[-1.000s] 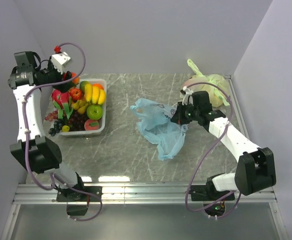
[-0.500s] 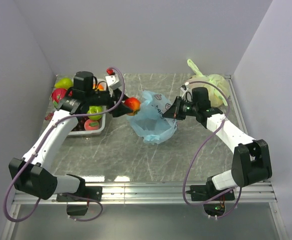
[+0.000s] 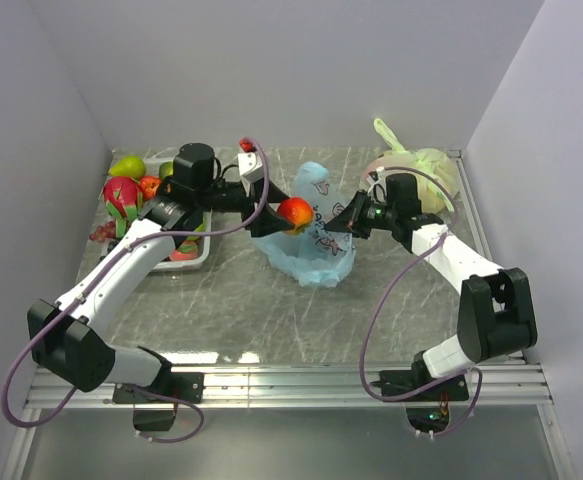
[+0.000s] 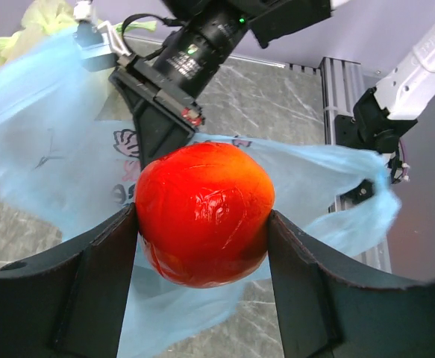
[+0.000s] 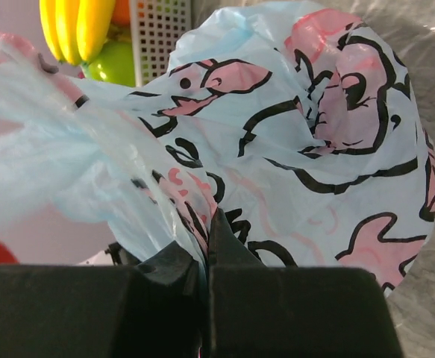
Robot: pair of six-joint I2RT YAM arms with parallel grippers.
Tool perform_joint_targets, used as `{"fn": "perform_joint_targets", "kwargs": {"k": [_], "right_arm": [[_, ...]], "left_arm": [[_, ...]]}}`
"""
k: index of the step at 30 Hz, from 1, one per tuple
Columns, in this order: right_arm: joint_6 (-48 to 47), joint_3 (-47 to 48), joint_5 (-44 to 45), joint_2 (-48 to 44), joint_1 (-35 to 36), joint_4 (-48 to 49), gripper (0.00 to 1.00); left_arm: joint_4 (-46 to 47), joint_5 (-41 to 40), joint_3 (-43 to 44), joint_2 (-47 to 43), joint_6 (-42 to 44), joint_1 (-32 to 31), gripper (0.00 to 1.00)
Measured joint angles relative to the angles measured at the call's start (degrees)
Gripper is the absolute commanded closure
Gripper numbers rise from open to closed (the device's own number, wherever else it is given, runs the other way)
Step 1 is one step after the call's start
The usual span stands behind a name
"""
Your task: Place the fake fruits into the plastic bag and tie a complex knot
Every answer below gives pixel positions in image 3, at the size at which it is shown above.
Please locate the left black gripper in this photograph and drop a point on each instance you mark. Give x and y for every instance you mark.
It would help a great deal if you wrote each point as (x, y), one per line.
(268, 222)

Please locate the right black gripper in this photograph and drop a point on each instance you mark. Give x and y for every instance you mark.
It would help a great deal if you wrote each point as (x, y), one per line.
(351, 219)

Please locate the blue printed plastic bag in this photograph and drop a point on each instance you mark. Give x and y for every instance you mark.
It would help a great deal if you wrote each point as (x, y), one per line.
(316, 257)

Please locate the pink fake peach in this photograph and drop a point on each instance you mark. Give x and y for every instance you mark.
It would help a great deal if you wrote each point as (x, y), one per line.
(189, 250)

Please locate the pink dragon fruit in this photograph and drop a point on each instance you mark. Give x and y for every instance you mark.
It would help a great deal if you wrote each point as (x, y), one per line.
(123, 198)

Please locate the red yellow fake apple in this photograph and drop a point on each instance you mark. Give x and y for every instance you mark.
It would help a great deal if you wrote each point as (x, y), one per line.
(298, 212)

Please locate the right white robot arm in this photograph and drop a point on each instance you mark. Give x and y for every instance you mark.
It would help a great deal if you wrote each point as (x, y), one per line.
(496, 314)

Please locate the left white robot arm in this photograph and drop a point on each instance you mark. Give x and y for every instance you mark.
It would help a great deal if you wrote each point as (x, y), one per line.
(66, 335)

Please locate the tied green plastic bag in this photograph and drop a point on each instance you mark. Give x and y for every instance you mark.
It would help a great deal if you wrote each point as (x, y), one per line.
(436, 170)

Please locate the small red fake apple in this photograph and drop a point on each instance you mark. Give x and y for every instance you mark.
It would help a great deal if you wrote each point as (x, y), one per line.
(149, 186)

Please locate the green yellow fake pear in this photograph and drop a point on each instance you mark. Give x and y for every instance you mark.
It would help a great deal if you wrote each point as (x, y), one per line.
(130, 166)

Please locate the white plastic fruit basket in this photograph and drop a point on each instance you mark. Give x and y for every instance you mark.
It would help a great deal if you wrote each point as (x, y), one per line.
(152, 165)

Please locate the green yellow mango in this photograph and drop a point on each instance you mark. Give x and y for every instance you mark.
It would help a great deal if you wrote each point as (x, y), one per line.
(166, 169)

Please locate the dark blue grape bunch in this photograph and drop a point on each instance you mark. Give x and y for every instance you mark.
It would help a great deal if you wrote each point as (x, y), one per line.
(107, 248)

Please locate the light purple grape bunch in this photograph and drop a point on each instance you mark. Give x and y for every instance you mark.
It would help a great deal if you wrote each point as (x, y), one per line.
(104, 233)

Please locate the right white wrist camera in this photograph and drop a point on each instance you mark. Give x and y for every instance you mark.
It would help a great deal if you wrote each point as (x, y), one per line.
(374, 176)

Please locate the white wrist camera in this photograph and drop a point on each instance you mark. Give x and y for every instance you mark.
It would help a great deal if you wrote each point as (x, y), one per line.
(249, 163)
(374, 176)

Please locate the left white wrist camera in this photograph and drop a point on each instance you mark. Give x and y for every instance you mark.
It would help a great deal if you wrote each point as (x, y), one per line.
(249, 163)

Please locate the aluminium mounting rail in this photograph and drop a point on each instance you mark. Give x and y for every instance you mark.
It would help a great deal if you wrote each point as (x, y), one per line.
(306, 386)

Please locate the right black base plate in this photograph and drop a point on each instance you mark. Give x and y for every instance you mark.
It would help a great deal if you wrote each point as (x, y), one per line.
(429, 411)

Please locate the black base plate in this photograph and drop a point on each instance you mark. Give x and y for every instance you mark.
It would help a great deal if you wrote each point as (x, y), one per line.
(429, 411)
(171, 390)

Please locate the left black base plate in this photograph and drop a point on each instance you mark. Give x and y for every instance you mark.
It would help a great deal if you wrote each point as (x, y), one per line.
(171, 390)

